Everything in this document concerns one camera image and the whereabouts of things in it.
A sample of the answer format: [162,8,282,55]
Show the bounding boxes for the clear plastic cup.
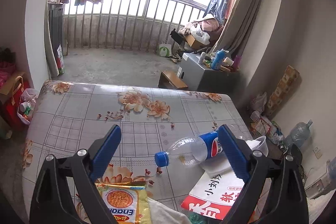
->
[246,136,269,156]

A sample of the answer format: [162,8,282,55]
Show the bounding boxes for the clear Pepsi plastic bottle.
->
[154,131,223,167]

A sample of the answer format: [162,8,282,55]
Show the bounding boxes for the yellow snack wrapper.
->
[96,181,152,223]

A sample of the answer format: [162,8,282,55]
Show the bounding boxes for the red white paper box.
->
[181,170,244,220]

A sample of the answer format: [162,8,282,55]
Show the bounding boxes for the white tissue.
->
[147,198,191,224]

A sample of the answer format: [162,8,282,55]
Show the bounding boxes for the pile of papers and bags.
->
[250,111,284,145]

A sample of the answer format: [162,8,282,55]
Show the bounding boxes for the white plastic bag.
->
[250,92,267,113]

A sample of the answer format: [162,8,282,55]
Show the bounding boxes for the floral mattress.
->
[23,80,252,209]

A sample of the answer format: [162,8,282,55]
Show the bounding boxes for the empty blue water jug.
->
[284,120,313,148]

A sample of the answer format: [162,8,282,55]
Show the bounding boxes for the grey cabinet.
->
[177,53,240,94]

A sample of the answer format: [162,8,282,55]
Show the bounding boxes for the blue detergent bottle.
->
[211,49,228,71]

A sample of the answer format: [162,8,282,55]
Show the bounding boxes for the purple cup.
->
[232,55,242,70]

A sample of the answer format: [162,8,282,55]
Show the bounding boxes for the red bag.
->
[1,75,30,130]

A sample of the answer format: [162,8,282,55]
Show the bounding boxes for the grey curtain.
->
[213,0,261,56]

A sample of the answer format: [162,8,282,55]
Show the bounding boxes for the white green paper bag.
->
[158,39,172,57]

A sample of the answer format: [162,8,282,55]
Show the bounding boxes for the cardboard box with clutter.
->
[170,14,224,50]

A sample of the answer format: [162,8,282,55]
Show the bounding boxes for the hanging blue clothes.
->
[203,0,236,25]

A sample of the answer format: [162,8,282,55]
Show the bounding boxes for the metal balcony railing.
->
[63,0,206,53]

